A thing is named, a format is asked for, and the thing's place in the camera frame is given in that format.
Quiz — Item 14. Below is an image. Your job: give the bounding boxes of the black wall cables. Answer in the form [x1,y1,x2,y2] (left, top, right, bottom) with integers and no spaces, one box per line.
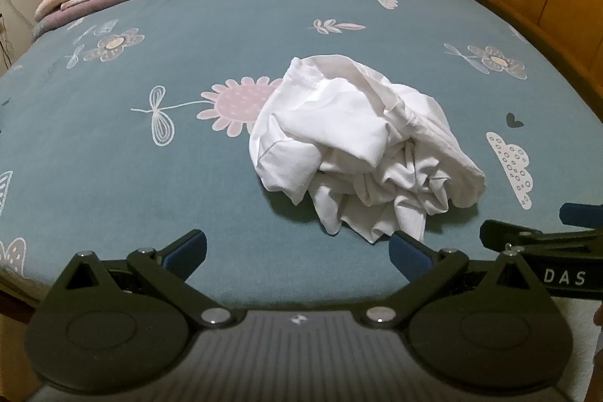
[0,0,16,70]

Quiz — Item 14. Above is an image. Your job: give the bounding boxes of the white printed t-shirt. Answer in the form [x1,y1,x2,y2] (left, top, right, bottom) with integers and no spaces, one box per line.
[248,53,487,245]

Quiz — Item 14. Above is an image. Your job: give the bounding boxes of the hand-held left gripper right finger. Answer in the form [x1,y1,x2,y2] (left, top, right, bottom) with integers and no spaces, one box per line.
[362,230,552,330]

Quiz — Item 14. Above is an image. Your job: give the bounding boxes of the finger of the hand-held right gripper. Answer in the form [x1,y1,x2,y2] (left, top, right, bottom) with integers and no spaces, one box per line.
[479,220,603,253]
[560,203,603,221]

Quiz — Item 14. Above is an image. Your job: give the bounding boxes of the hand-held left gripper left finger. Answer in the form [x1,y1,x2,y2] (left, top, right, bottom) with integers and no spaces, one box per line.
[47,229,235,330]

